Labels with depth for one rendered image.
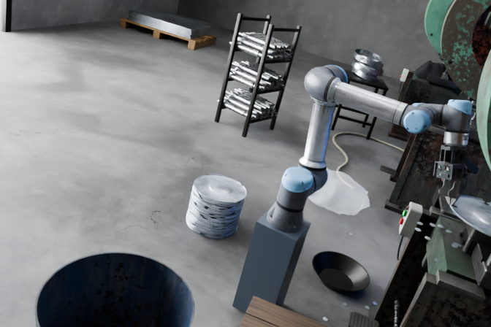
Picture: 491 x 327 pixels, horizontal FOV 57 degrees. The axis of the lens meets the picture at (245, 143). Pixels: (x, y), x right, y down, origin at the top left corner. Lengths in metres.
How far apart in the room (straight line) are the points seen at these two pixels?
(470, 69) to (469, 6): 0.35
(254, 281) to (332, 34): 6.69
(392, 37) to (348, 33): 0.73
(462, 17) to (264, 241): 1.76
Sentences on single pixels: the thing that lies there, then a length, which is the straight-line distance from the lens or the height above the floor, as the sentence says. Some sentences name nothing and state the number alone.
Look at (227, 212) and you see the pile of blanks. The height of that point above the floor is 0.17.
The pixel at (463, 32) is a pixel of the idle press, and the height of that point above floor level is 1.28.
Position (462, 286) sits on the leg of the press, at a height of 0.64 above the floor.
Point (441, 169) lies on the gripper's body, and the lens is 1.69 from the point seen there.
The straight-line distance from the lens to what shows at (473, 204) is 1.85.
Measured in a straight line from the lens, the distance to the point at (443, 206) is 1.72.
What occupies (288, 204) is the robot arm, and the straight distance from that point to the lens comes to 1.80.
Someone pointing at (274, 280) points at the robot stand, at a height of 0.23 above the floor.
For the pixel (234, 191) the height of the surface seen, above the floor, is 0.23.
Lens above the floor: 1.42
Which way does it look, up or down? 23 degrees down
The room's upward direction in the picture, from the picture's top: 14 degrees clockwise
